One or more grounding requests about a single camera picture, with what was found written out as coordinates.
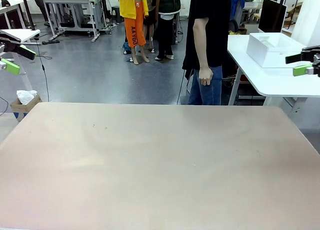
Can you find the black stand pole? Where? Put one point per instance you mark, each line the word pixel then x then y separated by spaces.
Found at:
pixel 27 12

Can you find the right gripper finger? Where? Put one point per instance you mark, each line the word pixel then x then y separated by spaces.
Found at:
pixel 301 71
pixel 310 54

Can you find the person's right hand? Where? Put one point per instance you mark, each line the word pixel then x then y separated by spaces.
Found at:
pixel 206 77

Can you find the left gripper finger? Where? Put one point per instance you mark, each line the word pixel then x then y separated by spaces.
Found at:
pixel 11 66
pixel 25 53

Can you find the person in dark jacket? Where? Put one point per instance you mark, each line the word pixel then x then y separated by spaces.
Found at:
pixel 166 19

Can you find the black computer monitor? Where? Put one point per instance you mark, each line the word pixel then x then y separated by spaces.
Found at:
pixel 272 14

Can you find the black frame wooden shelf rack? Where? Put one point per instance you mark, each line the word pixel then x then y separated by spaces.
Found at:
pixel 293 12

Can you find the person in dark trousers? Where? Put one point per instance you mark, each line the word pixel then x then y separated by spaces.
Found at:
pixel 43 10

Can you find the person in black T-shirt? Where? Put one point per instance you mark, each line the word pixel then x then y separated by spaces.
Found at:
pixel 212 27

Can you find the white desk with dark underside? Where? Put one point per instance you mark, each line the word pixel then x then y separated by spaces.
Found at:
pixel 12 7

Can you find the crumpled white paper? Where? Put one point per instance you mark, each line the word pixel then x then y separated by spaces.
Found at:
pixel 26 96

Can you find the mannequin yellow jacket orange trousers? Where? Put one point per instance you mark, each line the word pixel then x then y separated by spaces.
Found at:
pixel 133 19

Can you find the white rectangular basket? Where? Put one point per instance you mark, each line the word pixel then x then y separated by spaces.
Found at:
pixel 260 52

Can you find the open cardboard box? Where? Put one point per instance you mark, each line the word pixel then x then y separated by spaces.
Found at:
pixel 27 107

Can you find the person's right forearm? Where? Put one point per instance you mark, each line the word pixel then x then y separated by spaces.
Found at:
pixel 202 52

